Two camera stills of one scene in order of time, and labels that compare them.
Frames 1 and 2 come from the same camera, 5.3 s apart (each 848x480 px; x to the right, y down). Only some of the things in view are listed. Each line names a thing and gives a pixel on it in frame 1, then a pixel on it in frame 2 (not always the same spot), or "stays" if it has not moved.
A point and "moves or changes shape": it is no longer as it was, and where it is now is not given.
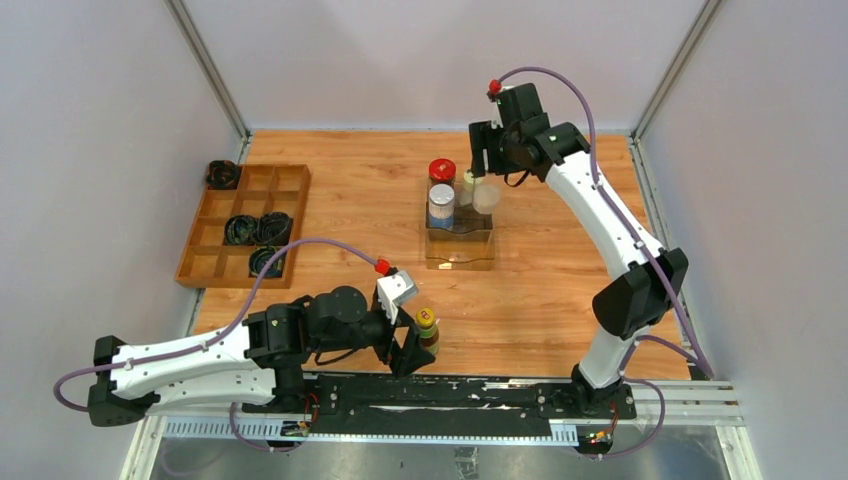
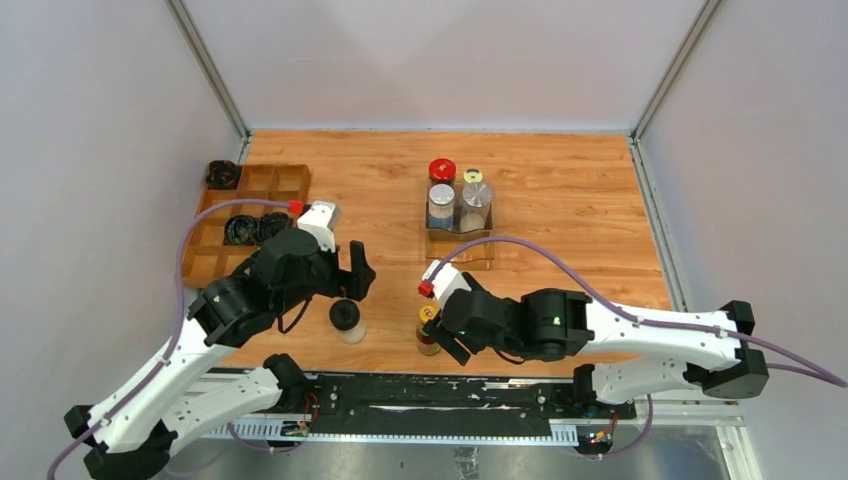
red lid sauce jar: (441, 171) stays
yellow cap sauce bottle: (429, 331) stays
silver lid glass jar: (485, 198) moves or changes shape
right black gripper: (483, 135) → (447, 340)
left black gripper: (412, 354) → (352, 283)
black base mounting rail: (407, 406) stays
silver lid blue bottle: (441, 206) stays
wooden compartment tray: (208, 260) stays
